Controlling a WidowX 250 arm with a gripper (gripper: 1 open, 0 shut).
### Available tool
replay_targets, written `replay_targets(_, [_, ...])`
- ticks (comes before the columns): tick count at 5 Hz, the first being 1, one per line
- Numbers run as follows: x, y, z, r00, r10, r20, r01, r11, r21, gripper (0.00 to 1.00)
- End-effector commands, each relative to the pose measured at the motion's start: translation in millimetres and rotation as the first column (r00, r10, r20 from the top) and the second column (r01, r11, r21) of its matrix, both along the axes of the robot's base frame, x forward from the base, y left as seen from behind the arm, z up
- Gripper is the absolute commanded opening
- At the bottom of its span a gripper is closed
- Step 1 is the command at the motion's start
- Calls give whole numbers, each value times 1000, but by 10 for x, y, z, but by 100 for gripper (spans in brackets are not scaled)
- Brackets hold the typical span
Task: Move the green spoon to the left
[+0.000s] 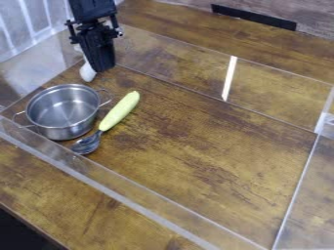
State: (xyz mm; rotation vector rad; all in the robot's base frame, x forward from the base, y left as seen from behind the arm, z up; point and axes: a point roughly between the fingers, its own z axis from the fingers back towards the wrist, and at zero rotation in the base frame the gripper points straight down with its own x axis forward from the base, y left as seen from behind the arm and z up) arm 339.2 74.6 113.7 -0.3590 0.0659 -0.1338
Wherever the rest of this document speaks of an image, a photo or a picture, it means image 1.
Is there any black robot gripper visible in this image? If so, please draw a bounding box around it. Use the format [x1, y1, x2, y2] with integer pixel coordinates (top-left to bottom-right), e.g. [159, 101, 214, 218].
[65, 15, 124, 72]

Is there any green handled metal spoon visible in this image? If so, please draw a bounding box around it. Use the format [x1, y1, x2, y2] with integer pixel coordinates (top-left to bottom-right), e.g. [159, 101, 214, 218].
[71, 91, 139, 154]

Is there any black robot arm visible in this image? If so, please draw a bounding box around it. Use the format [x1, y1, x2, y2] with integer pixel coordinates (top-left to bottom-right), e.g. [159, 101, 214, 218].
[65, 0, 123, 72]

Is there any white toy mushroom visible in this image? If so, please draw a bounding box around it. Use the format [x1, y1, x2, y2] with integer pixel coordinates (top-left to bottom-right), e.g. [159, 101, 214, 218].
[72, 42, 98, 83]

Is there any small steel pot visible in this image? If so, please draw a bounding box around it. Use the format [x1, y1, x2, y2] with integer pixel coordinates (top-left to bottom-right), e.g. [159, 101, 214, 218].
[12, 84, 112, 141]

